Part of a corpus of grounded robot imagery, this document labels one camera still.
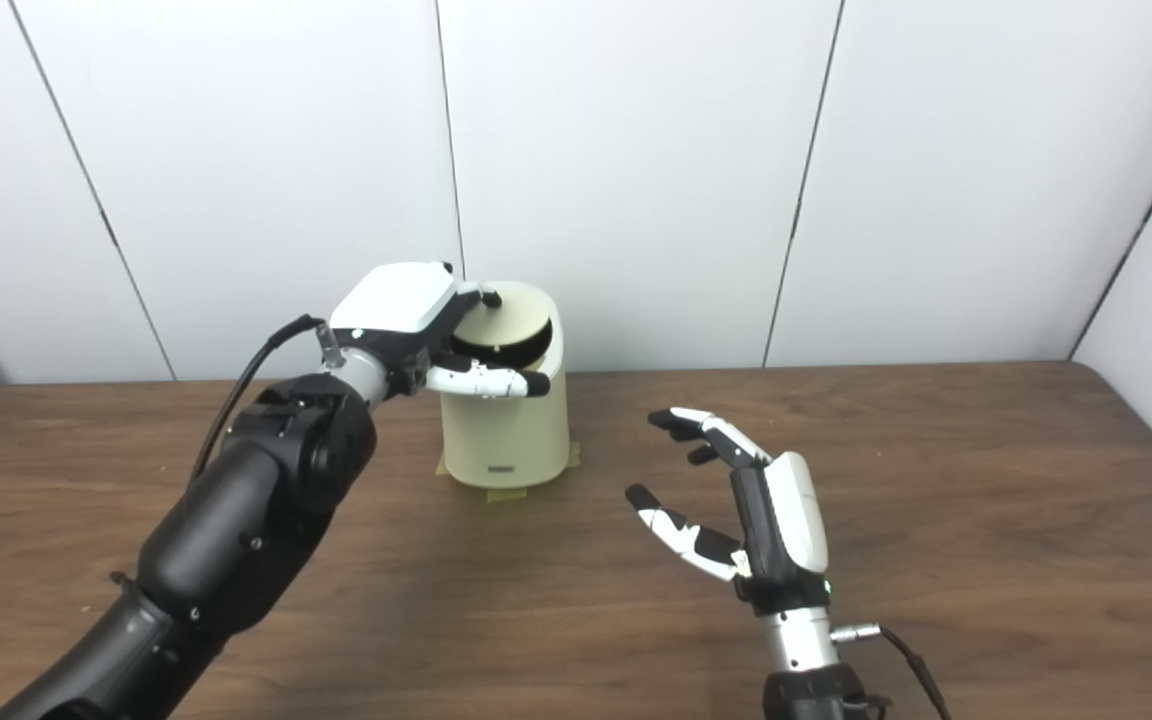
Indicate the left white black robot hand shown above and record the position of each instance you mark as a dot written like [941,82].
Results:
[396,300]

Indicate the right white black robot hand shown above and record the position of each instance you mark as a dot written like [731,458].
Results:
[791,520]

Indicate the cream round bin lid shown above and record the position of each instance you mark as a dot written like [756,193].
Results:
[506,318]

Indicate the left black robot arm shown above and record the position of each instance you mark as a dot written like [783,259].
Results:
[236,530]

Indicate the cream-colored bin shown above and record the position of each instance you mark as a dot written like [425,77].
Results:
[504,435]

